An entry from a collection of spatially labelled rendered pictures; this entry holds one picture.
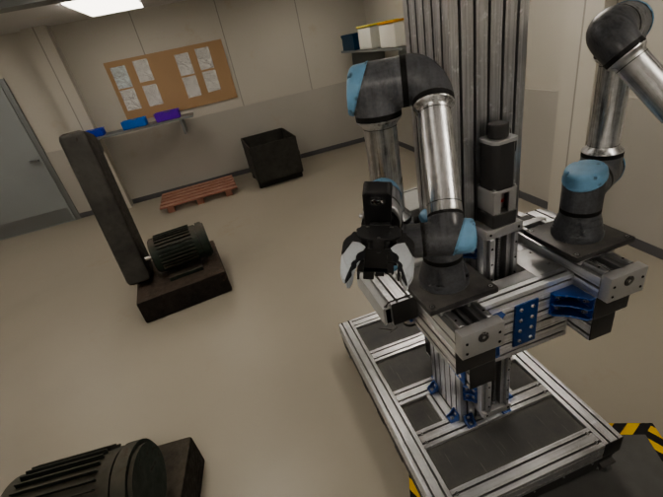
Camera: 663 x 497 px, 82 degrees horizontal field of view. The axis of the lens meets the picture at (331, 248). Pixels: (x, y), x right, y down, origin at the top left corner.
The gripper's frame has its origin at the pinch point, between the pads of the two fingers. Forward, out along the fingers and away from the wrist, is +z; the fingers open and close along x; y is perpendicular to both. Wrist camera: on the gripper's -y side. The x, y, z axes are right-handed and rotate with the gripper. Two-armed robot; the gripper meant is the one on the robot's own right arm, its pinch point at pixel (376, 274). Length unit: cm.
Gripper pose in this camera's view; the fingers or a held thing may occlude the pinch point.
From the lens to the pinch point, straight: 54.1
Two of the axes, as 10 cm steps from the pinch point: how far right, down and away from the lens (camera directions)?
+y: 0.5, 8.6, 5.1
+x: -9.9, -0.3, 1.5
